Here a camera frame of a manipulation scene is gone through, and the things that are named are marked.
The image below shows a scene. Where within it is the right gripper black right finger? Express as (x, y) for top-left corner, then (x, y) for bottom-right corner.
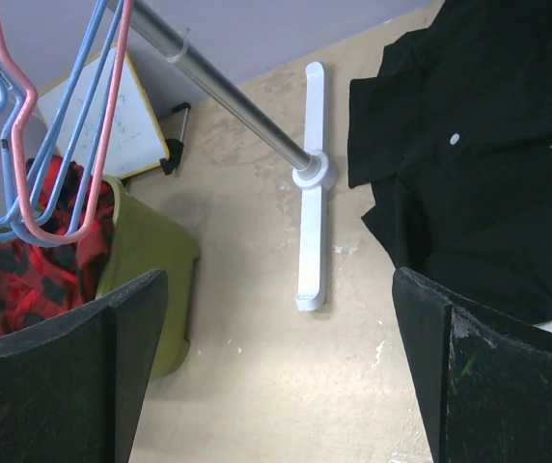
(392, 268), (552, 462)

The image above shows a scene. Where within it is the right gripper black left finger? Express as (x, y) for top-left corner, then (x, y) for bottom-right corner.
(0, 269), (168, 462)

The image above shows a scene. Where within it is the red black plaid shirt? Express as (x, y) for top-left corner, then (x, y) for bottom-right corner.
(0, 182), (115, 337)

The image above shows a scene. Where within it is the pink wire hanger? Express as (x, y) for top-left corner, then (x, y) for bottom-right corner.
(0, 1), (120, 247)

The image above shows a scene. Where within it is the black button shirt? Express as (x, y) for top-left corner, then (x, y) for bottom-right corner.
(347, 1), (552, 324)

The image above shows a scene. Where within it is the green plastic laundry basket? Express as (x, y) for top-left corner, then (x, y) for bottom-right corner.
(96, 175), (203, 382)

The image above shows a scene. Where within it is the metal clothes rack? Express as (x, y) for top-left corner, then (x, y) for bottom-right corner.
(130, 1), (339, 312)

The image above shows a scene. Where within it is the small whiteboard yellow frame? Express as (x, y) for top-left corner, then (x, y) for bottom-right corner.
(37, 46), (168, 180)

